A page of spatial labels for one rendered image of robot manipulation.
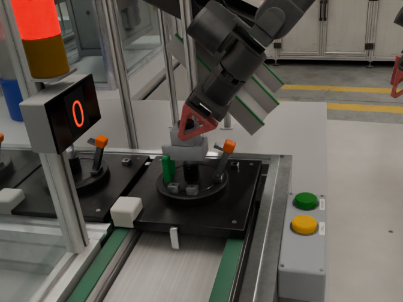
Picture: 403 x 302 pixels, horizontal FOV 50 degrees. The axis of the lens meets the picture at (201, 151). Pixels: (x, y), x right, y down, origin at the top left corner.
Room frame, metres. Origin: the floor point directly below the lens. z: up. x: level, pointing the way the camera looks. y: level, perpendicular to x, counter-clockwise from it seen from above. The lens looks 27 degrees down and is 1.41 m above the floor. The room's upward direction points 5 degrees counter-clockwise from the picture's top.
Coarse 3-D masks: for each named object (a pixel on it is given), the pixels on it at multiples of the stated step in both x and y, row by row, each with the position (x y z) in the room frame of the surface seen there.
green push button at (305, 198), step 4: (304, 192) 0.65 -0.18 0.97; (308, 192) 0.65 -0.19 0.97; (296, 196) 0.64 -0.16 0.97; (300, 196) 0.64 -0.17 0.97; (304, 196) 0.64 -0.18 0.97; (308, 196) 0.64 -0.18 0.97; (312, 196) 0.64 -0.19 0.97; (296, 200) 0.63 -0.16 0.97; (300, 200) 0.63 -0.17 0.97; (304, 200) 0.63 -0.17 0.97; (308, 200) 0.63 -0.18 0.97; (312, 200) 0.63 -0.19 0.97; (316, 200) 0.63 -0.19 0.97; (296, 204) 0.63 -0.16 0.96; (300, 204) 0.62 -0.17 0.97; (304, 204) 0.62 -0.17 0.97; (308, 204) 0.62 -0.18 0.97; (312, 204) 0.62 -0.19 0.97; (316, 204) 0.62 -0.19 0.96; (304, 208) 0.62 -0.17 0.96; (308, 208) 0.62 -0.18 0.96
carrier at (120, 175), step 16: (80, 160) 0.83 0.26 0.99; (112, 160) 0.86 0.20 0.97; (144, 160) 0.84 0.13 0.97; (80, 176) 0.76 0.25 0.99; (96, 176) 0.75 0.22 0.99; (112, 176) 0.78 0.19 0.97; (128, 176) 0.78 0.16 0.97; (80, 192) 0.72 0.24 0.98; (96, 192) 0.73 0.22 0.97; (112, 192) 0.72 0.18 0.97; (128, 192) 0.74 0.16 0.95; (96, 208) 0.67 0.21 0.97
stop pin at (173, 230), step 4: (172, 228) 0.59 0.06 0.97; (176, 228) 0.59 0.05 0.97; (172, 232) 0.59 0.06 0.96; (176, 232) 0.58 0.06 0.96; (172, 236) 0.59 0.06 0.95; (176, 236) 0.58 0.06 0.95; (172, 240) 0.59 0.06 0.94; (176, 240) 0.58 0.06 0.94; (180, 240) 0.59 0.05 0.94; (172, 244) 0.59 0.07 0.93; (176, 244) 0.59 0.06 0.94; (180, 244) 0.59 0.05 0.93; (176, 248) 0.59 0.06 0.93
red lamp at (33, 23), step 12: (12, 0) 0.55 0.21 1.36; (24, 0) 0.54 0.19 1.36; (36, 0) 0.54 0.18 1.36; (48, 0) 0.55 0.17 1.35; (24, 12) 0.54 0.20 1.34; (36, 12) 0.54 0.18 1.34; (48, 12) 0.55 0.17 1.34; (24, 24) 0.54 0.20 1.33; (36, 24) 0.54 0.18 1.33; (48, 24) 0.55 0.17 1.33; (24, 36) 0.54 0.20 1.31; (36, 36) 0.54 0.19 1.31; (48, 36) 0.54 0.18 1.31
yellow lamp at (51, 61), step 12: (60, 36) 0.56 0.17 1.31; (24, 48) 0.55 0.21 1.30; (36, 48) 0.54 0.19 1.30; (48, 48) 0.54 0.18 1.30; (60, 48) 0.55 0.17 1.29; (36, 60) 0.54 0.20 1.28; (48, 60) 0.54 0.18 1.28; (60, 60) 0.55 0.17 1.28; (36, 72) 0.54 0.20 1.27; (48, 72) 0.54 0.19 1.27; (60, 72) 0.55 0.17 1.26
